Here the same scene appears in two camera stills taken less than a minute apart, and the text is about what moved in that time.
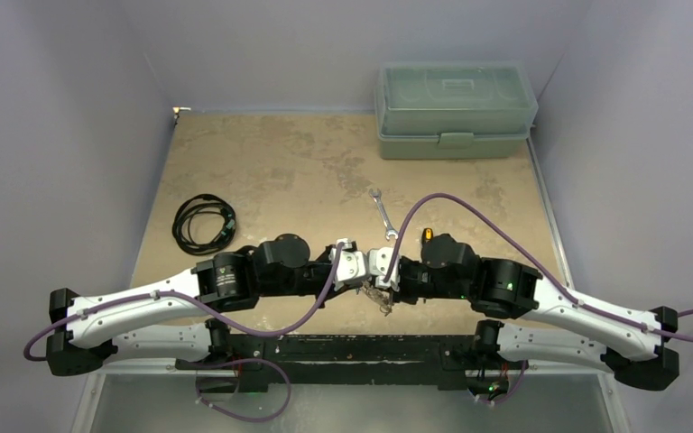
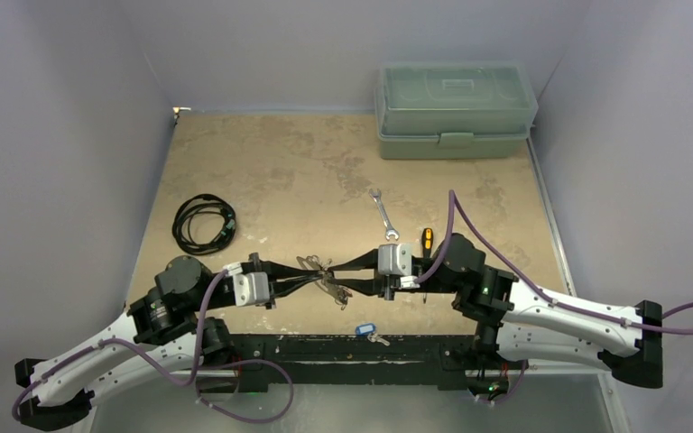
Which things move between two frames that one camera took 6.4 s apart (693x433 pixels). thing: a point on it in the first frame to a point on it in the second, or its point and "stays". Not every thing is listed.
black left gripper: (331, 294) to (293, 277)
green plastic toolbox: (454, 108) stays
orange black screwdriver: (427, 234) stays
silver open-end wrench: (383, 214) stays
